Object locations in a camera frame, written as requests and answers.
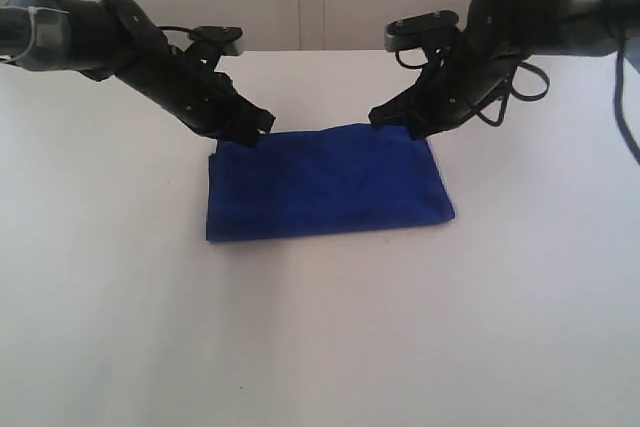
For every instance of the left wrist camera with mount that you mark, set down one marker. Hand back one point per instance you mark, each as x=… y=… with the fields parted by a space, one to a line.
x=211 y=43

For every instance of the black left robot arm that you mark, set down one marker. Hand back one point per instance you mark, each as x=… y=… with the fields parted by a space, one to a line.
x=115 y=38

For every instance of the blue towel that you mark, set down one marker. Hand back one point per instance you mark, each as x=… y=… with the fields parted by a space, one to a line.
x=351 y=178

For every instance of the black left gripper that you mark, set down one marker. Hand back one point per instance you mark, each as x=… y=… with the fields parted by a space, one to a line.
x=208 y=104

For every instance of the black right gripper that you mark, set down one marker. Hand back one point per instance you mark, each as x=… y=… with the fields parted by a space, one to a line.
x=448 y=99

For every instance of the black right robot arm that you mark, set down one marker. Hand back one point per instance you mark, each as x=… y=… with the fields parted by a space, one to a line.
x=524 y=28

